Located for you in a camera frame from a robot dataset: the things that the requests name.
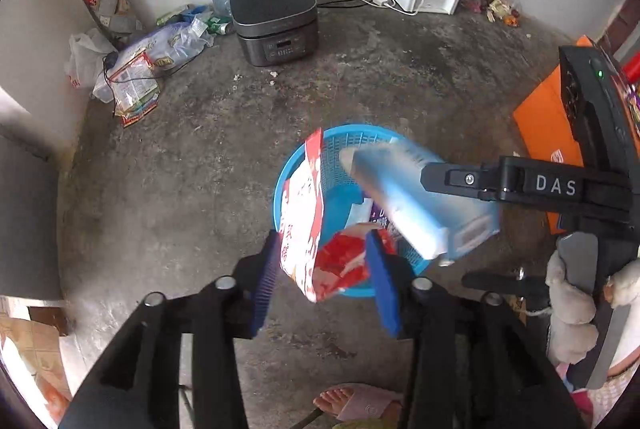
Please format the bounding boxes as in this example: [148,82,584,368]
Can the blue plastic waste basket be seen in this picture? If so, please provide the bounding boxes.
[272,124,430,299]

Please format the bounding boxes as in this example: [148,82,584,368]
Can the purple instant noodle wrapper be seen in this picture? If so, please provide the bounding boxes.
[369,203,390,229]

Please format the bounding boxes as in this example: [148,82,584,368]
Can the black rice cooker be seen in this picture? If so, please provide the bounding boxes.
[229,0,319,67]

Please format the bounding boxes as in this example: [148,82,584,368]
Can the snack packets on floor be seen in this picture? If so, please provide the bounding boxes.
[93,4,233,127]

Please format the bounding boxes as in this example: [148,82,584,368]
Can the blue medicine box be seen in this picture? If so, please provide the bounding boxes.
[340,139,499,261]

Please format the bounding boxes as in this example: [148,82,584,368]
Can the pink slipper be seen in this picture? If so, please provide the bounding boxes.
[314,383,402,425]

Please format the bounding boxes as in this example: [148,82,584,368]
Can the white plastic bag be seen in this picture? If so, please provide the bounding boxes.
[64,28,116,90]

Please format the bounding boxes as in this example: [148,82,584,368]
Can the red snack bag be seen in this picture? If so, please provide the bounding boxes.
[277,129,398,302]

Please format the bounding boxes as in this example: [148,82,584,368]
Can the right hand white glove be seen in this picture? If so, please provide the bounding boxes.
[546,251,639,369]

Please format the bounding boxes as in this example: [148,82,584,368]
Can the orange cardboard box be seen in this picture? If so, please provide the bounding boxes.
[511,35,597,235]

